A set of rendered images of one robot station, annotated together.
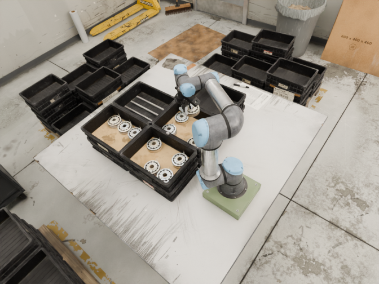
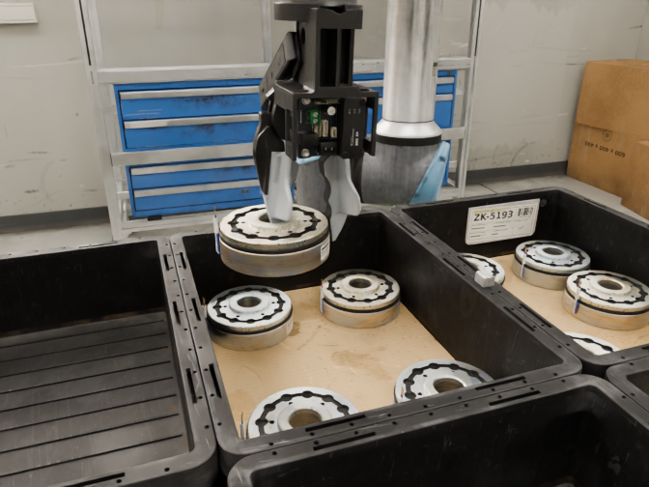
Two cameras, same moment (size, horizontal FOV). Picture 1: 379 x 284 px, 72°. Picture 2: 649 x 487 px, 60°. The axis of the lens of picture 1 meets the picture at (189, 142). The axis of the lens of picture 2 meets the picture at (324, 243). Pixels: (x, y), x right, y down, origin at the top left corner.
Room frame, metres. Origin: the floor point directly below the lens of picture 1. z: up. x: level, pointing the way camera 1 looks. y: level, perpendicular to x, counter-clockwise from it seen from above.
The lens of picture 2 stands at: (1.66, 0.23, 1.21)
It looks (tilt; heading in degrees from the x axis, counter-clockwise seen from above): 24 degrees down; 208
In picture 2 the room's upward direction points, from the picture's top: straight up
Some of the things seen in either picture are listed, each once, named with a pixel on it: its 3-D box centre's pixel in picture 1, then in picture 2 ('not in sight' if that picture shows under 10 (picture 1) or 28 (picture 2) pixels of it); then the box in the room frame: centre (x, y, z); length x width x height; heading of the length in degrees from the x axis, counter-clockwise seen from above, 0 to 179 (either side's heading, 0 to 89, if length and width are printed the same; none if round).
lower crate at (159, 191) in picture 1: (162, 167); not in sight; (0.98, 0.20, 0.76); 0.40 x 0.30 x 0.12; 47
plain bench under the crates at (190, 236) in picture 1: (185, 162); not in sight; (1.27, 0.06, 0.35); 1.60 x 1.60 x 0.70; 45
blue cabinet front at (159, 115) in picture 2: not in sight; (211, 148); (-0.22, -1.31, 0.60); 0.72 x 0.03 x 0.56; 135
